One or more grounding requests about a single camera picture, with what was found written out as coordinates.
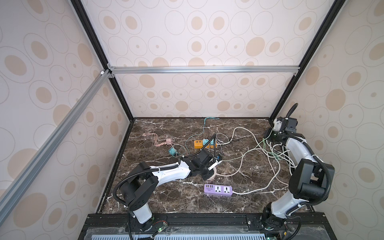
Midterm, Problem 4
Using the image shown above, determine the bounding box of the white power cord bundle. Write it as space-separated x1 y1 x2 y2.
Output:
211 125 296 196

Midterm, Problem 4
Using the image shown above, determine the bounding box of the green cable bundle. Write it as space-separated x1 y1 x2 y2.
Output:
262 136 286 161

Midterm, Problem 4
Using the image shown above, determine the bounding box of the back aluminium rail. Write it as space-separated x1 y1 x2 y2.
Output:
110 66 300 74

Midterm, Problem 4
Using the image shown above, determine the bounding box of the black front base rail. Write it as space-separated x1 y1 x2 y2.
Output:
79 212 337 240

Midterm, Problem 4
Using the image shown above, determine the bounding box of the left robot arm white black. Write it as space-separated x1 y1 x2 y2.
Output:
113 149 223 231

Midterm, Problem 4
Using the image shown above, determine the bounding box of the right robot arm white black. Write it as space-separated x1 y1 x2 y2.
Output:
261 114 335 225

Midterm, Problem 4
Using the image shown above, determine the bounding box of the purple power strip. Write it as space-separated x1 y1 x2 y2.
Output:
204 184 233 197

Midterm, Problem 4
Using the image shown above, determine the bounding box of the left aluminium rail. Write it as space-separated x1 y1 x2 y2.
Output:
1 69 112 225

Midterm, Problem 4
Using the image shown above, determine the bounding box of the aluminium rail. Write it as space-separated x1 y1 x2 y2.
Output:
1 69 112 225
110 66 300 74

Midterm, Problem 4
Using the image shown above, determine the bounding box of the teal cable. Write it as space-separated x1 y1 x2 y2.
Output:
184 116 220 148

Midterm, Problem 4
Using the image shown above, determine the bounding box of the orange power strip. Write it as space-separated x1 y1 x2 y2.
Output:
194 140 218 149

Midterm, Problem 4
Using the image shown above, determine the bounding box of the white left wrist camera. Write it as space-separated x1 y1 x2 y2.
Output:
208 156 223 171

